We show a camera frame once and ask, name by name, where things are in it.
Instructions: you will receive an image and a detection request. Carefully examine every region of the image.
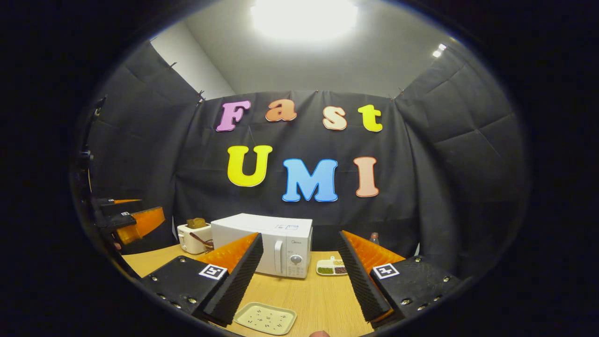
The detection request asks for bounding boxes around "white toaster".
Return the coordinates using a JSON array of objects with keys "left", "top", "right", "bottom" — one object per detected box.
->
[{"left": 177, "top": 223, "right": 213, "bottom": 255}]

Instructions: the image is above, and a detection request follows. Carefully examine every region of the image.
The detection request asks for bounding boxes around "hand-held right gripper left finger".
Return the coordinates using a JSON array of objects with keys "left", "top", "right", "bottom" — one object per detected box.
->
[{"left": 140, "top": 232, "right": 264, "bottom": 327}]

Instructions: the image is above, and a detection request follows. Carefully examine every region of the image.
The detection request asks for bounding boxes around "large ceiling light panel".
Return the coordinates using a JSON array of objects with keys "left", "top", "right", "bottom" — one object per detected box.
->
[{"left": 250, "top": 0, "right": 358, "bottom": 40}]

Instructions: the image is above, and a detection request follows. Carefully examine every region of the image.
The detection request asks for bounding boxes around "white microwave oven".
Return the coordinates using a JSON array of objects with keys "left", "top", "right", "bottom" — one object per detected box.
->
[{"left": 211, "top": 213, "right": 313, "bottom": 279}]

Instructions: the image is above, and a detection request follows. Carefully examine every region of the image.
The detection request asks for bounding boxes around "black backdrop cloth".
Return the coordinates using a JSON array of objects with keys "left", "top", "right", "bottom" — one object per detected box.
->
[{"left": 82, "top": 40, "right": 532, "bottom": 281}]

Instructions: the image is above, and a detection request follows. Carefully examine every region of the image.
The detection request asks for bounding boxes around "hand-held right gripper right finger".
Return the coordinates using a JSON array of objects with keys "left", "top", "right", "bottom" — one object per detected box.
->
[{"left": 338, "top": 229, "right": 461, "bottom": 323}]

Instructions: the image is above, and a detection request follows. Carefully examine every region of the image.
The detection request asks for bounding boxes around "pale green tray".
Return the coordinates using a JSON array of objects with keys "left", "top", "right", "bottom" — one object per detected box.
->
[{"left": 234, "top": 302, "right": 297, "bottom": 336}]

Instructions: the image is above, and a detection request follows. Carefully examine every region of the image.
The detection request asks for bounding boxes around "white divided dish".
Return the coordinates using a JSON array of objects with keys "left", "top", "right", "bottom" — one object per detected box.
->
[{"left": 316, "top": 256, "right": 348, "bottom": 276}]

